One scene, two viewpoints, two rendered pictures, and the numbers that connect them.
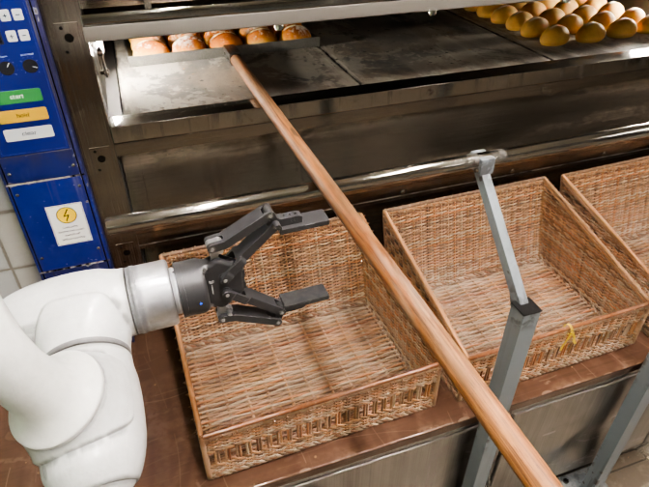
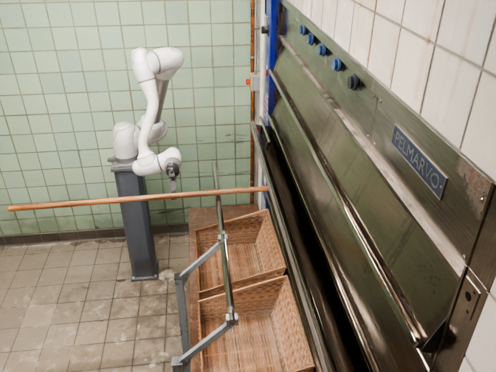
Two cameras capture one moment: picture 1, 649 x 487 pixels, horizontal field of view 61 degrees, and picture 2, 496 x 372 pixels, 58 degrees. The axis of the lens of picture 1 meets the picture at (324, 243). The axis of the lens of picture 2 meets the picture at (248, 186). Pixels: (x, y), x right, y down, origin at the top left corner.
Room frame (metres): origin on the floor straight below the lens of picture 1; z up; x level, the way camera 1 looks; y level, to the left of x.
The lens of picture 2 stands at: (1.45, -1.89, 2.45)
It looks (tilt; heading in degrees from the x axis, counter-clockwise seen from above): 32 degrees down; 102
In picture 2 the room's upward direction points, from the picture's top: straight up
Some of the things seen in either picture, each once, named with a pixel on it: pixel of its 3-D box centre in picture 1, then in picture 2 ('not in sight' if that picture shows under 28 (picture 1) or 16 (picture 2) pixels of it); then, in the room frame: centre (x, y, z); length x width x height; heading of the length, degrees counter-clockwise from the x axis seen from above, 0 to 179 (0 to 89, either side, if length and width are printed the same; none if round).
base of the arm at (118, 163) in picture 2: not in sight; (124, 158); (0.06, 0.54, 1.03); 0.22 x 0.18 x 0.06; 20
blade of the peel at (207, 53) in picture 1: (216, 34); not in sight; (1.75, 0.33, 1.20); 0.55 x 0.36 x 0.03; 110
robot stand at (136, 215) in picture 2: not in sight; (136, 221); (0.08, 0.55, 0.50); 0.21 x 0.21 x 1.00; 20
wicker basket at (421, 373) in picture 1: (295, 329); (236, 256); (0.95, 0.07, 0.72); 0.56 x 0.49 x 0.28; 111
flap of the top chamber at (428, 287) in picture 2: not in sight; (323, 124); (1.40, -0.38, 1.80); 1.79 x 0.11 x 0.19; 109
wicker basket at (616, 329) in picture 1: (506, 275); (249, 339); (1.16, -0.50, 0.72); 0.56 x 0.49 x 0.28; 110
